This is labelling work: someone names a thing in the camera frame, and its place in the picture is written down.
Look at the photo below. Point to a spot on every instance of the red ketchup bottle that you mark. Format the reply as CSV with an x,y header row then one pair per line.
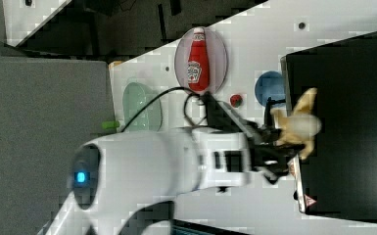
x,y
198,69

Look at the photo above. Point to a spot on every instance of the green toy lime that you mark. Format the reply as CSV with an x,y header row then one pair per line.
x,y
110,124

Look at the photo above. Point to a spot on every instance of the blue plastic cup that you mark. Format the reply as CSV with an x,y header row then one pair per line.
x,y
270,85

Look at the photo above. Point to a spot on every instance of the peeled toy banana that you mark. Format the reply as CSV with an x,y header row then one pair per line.
x,y
301,126

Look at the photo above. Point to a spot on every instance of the grey oval plate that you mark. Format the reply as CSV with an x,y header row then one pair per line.
x,y
217,59

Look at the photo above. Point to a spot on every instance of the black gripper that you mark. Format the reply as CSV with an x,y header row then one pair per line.
x,y
270,158

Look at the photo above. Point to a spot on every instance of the black toy oven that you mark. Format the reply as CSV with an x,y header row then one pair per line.
x,y
339,178

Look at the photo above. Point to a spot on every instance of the green colander bowl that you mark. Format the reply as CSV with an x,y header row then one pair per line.
x,y
135,97

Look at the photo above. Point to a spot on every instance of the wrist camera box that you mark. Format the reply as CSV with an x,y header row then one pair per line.
x,y
221,116

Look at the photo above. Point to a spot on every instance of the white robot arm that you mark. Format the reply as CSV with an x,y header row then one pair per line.
x,y
126,183

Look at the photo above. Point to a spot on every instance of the toy strawberry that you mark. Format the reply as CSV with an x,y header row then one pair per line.
x,y
236,100

